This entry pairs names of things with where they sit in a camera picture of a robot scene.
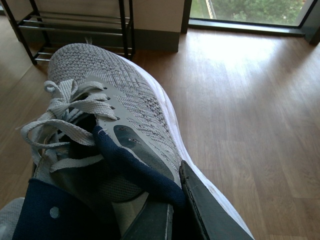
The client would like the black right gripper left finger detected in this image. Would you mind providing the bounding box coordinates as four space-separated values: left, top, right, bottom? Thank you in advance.
121 199 174 240

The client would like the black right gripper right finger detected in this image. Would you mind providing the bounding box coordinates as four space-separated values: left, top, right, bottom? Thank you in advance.
179 160 254 240

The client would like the grey knit sneaker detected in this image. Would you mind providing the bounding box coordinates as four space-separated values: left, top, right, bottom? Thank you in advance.
0 42 254 240

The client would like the black metal shoe rack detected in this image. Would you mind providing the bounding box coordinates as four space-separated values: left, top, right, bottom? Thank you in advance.
0 0 136 65

